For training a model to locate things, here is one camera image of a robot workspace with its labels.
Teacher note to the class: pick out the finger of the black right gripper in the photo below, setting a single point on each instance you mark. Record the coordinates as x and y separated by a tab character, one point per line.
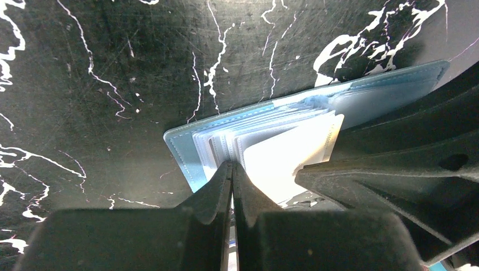
421	163

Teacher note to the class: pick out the blue leather card holder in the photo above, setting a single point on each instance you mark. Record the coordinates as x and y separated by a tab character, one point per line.
201	147

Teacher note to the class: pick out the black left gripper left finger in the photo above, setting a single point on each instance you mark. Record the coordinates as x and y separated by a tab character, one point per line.
191	236

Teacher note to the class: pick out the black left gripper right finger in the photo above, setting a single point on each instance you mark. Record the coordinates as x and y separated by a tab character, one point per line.
271	238

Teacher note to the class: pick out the card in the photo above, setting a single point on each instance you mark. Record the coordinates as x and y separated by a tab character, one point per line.
272	164

